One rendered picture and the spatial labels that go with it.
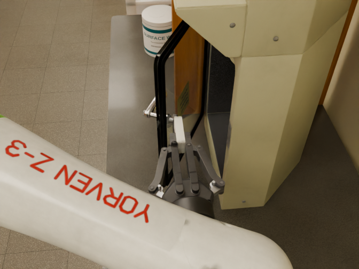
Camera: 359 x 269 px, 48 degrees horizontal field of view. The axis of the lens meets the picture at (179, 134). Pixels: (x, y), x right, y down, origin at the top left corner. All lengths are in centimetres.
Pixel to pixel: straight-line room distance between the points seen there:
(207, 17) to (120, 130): 67
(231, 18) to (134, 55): 91
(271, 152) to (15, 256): 156
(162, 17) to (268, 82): 77
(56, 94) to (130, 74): 153
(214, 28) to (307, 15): 15
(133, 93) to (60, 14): 255
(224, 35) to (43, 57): 273
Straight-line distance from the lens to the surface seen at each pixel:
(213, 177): 68
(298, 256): 103
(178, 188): 65
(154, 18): 148
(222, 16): 67
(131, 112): 131
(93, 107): 279
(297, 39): 74
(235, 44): 71
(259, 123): 84
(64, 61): 325
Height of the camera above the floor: 182
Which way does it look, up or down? 46 degrees down
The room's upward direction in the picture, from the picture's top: straight up
